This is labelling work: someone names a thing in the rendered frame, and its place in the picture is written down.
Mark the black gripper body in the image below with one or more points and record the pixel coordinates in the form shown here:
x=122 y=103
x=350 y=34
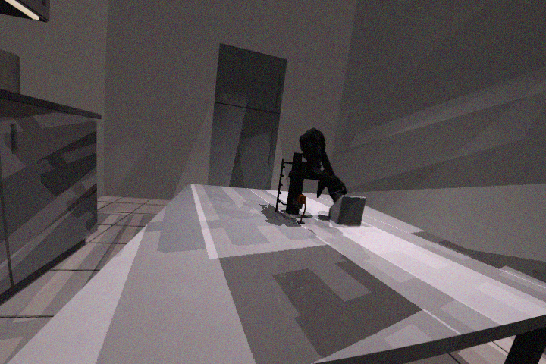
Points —
x=297 y=176

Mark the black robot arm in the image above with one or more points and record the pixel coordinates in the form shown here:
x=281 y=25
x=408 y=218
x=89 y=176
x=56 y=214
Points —
x=312 y=143

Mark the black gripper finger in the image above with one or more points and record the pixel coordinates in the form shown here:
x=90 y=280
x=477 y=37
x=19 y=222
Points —
x=297 y=185
x=321 y=187

